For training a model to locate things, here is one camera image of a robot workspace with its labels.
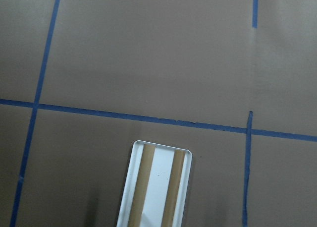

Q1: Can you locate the wooden rack rod front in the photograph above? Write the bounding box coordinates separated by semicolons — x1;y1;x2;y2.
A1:
128;144;155;227

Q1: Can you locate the wooden rack rod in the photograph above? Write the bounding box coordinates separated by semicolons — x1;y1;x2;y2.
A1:
128;144;155;227
161;150;185;227

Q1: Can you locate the wooden rack rod back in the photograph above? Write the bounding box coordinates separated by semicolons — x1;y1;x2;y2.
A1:
161;150;185;227

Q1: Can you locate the white rack tray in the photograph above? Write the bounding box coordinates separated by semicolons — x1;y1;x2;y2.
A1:
116;140;192;227

